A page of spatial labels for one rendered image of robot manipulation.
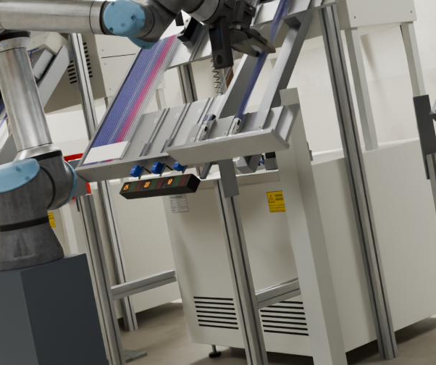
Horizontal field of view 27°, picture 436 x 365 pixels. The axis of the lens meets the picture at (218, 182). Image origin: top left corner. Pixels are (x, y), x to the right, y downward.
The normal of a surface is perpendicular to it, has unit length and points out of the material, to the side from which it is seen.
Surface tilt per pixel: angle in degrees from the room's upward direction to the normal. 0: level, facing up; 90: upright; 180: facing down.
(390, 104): 90
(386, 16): 90
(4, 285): 90
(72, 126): 90
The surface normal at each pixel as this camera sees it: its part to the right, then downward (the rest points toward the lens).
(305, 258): -0.68, 0.17
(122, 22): -0.29, 0.11
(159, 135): -0.69, -0.53
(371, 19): 0.61, -0.07
